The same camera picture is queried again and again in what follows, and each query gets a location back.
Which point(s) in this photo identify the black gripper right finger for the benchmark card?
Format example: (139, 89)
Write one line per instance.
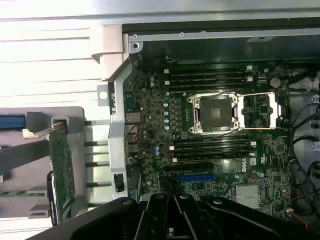
(225, 220)

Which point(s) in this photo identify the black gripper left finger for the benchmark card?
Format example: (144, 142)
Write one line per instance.
(112, 220)

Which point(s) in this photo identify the silver chipset heatsink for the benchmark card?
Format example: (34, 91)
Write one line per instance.
(247, 196)

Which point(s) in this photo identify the blue expansion slot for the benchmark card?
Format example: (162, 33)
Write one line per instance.
(197, 177)

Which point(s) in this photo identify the long black expansion slot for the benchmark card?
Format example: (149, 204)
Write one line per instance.
(190, 168)

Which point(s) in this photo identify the RAM slot with white clips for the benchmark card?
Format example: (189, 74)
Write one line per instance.
(207, 81)
(207, 69)
(212, 146)
(212, 157)

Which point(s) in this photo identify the grey parts rack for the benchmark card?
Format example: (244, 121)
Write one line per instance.
(78, 150)

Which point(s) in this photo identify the green motherboard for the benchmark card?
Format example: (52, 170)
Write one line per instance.
(270, 155)

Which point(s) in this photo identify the open black PC case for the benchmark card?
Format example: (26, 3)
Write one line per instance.
(116, 125)

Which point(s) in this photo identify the green RAM stick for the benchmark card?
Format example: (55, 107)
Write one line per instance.
(15, 194)

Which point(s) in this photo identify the CPU socket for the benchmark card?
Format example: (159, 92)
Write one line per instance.
(215, 112)

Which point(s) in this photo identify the metal socket cover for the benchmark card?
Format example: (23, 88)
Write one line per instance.
(241, 112)

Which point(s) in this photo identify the hard disk with blue rails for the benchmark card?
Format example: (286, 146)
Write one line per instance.
(12, 122)

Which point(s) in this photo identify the silver coin battery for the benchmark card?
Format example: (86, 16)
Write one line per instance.
(275, 82)

